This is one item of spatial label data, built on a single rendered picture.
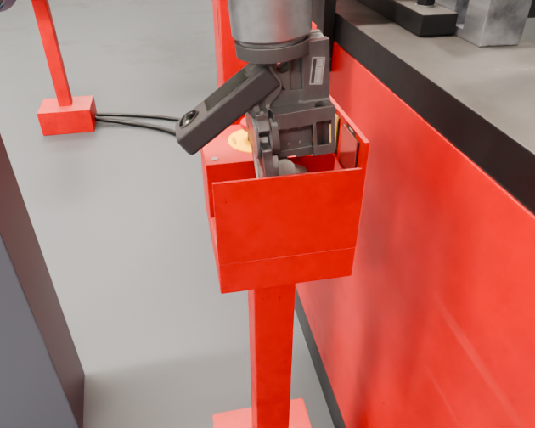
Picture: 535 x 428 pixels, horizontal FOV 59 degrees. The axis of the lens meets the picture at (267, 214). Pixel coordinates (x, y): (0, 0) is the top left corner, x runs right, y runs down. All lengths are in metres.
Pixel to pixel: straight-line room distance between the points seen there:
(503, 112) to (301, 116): 0.19
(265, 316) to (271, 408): 0.23
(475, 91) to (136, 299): 1.21
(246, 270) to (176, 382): 0.80
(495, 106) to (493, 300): 0.19
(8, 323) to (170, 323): 0.56
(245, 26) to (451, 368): 0.43
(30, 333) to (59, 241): 0.87
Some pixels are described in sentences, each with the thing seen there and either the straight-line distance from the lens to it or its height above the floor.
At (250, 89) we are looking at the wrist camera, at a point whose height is 0.89.
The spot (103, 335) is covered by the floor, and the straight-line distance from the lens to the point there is 1.47.
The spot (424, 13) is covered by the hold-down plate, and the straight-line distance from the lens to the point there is 0.74.
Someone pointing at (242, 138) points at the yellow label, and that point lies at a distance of 0.62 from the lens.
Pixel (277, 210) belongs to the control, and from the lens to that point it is 0.50.
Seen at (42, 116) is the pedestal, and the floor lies 0.10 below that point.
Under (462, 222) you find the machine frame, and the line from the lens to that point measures 0.53.
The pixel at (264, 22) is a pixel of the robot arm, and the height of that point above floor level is 0.96.
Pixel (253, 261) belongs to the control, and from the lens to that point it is 0.54.
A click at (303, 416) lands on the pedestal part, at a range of 1.10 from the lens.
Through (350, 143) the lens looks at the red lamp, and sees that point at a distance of 0.52.
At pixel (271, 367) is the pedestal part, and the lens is 0.80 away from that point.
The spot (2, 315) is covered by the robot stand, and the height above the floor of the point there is 0.42.
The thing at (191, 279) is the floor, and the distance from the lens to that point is 1.57.
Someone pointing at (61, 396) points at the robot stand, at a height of 0.16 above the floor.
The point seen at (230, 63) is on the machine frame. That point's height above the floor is 0.53.
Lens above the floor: 1.05
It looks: 35 degrees down
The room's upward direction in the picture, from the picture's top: straight up
